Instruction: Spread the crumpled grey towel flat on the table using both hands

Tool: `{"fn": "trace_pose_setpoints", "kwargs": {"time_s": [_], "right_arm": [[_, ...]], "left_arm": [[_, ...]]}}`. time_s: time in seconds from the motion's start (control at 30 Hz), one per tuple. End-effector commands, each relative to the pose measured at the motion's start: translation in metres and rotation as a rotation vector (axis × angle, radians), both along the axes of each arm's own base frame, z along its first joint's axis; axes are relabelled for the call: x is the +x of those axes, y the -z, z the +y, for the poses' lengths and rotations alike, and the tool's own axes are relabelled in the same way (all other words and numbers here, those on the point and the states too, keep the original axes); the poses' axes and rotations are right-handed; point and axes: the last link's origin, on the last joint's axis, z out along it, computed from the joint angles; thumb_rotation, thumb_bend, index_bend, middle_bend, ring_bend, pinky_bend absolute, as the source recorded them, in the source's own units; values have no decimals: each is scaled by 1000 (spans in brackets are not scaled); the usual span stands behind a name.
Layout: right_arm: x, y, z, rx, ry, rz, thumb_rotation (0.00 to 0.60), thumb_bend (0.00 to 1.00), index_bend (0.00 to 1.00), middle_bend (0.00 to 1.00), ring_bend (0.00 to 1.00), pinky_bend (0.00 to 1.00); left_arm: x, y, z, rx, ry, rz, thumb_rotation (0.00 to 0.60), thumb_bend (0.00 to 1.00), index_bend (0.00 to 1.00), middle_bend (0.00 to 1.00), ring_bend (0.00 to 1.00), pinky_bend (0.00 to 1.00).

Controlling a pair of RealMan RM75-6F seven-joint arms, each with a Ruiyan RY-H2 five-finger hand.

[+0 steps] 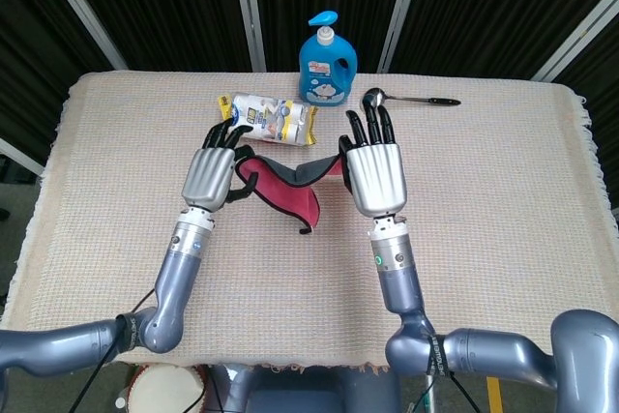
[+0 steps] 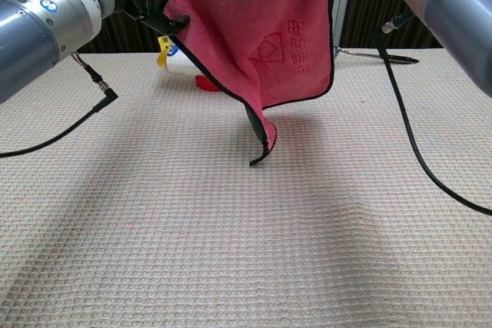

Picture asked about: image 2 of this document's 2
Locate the beige woven tablecloth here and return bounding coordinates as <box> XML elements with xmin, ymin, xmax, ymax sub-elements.
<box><xmin>0</xmin><ymin>48</ymin><xmax>492</xmax><ymax>328</ymax></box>

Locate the steel ladle black handle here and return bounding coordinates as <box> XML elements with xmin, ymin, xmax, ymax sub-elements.
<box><xmin>334</xmin><ymin>46</ymin><xmax>420</xmax><ymax>65</ymax></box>

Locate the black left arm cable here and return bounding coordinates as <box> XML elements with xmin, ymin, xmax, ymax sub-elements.
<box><xmin>0</xmin><ymin>51</ymin><xmax>119</xmax><ymax>159</ymax></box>

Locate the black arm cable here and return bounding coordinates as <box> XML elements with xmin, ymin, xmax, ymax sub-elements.
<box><xmin>376</xmin><ymin>12</ymin><xmax>492</xmax><ymax>217</ymax></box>
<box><xmin>0</xmin><ymin>51</ymin><xmax>119</xmax><ymax>159</ymax></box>

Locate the red plastic bowl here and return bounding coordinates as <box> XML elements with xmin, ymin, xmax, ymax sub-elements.
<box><xmin>195</xmin><ymin>75</ymin><xmax>222</xmax><ymax>93</ymax></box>

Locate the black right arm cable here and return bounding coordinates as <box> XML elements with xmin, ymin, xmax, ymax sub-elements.
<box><xmin>376</xmin><ymin>12</ymin><xmax>492</xmax><ymax>217</ymax></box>

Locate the white metal frame post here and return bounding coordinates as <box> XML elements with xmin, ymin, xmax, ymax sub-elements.
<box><xmin>330</xmin><ymin>0</ymin><xmax>354</xmax><ymax>48</ymax></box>

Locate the red and black cloth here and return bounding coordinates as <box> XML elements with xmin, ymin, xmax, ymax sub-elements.
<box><xmin>163</xmin><ymin>0</ymin><xmax>334</xmax><ymax>167</ymax></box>

